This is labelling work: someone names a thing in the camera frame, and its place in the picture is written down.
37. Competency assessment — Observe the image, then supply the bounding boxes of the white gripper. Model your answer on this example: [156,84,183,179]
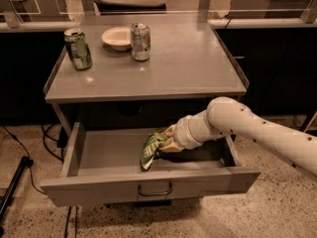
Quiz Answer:
[158,115,201,153]

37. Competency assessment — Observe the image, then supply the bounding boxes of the green jalapeno chip bag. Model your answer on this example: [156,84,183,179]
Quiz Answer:
[140,129,168,172]

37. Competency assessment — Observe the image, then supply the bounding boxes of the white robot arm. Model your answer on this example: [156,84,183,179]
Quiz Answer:
[159,97,317,177]

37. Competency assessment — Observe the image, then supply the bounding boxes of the open grey top drawer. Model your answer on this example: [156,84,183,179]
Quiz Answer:
[41,122,260,206]

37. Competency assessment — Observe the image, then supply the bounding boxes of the grey cabinet table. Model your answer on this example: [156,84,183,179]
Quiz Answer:
[45,12,249,133]

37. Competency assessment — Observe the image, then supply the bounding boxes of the silver soda can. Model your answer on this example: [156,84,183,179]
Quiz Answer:
[130,23,151,61]

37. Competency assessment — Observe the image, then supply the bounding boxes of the white bowl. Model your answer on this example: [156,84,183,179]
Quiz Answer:
[101,27,131,52]

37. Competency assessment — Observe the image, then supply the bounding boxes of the green soda can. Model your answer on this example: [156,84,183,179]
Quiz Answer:
[64,28,92,70]

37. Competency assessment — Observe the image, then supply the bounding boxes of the black stand base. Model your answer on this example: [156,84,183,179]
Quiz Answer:
[0,156,33,223]

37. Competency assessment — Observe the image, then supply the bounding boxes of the metal drawer handle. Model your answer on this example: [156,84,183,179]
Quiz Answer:
[138,182,173,197]

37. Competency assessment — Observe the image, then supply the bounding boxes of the black power cables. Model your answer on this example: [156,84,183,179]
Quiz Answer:
[40,122,68,164]

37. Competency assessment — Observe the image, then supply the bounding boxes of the black floor cable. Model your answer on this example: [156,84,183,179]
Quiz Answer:
[0,125,48,196]

